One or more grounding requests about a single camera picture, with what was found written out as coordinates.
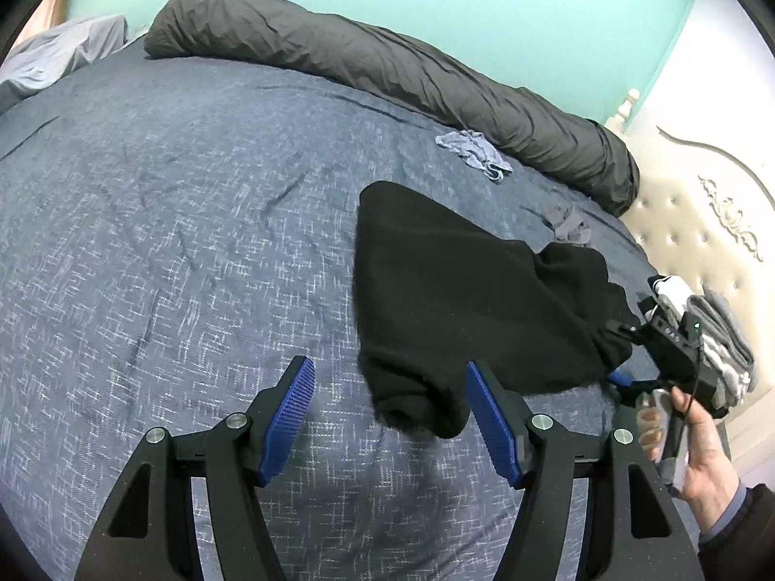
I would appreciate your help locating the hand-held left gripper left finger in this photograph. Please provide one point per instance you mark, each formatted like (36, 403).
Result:
(284, 420)

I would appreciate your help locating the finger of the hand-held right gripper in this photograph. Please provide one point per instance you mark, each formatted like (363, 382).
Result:
(629, 384)
(623, 328)

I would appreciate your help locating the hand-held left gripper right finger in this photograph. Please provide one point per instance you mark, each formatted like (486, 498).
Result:
(493, 423)

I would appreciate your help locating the black pants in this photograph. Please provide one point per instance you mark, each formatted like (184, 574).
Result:
(454, 284)

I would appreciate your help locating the person's right forearm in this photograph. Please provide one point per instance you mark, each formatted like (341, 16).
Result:
(745, 532)

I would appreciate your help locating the stack of folded grey clothes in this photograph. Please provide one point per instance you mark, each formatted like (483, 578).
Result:
(726, 339)

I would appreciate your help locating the person's right hand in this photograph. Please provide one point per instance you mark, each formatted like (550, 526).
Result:
(705, 454)

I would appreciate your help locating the beige tufted headboard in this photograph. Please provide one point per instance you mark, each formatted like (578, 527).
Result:
(684, 236)

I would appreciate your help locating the grey sock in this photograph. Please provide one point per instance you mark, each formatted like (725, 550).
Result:
(572, 230)

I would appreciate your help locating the blue patterned bedspread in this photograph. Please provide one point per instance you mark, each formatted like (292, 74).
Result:
(151, 224)

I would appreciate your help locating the blue-grey underwear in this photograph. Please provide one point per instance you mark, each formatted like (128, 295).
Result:
(469, 145)

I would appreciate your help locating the rolled dark grey duvet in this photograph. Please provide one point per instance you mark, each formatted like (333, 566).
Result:
(363, 54)

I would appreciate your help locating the light grey bed sheet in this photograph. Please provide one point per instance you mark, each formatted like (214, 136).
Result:
(60, 51)

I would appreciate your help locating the pink curtain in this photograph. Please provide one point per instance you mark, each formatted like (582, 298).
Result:
(54, 9)

